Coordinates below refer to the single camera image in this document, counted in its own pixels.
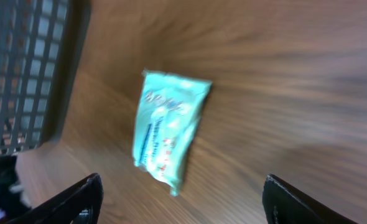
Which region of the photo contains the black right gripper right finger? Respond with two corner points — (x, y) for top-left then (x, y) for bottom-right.
(262, 174), (356, 224)

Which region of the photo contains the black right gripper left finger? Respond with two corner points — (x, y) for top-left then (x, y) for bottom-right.
(8, 173), (103, 224)

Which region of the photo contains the teal wet wipes packet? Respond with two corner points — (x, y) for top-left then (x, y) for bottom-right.
(132, 69), (212, 197)

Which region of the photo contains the dark grey plastic basket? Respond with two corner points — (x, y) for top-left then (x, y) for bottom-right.
(0, 0), (91, 157)

